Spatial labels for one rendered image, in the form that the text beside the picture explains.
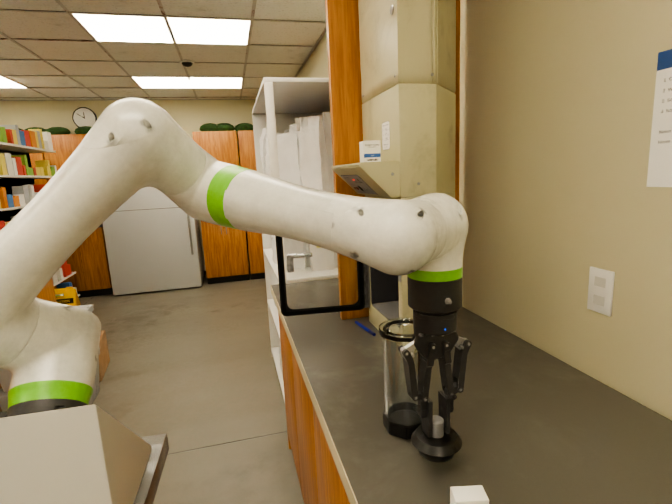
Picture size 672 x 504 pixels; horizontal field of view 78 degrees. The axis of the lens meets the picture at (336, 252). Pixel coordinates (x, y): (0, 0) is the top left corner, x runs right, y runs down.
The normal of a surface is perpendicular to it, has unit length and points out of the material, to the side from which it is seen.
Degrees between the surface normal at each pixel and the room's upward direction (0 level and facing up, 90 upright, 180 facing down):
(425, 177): 90
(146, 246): 90
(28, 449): 90
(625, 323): 90
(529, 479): 0
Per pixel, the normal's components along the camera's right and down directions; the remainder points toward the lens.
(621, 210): -0.97, 0.09
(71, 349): 0.74, -0.47
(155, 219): 0.25, 0.17
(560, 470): -0.05, -0.98
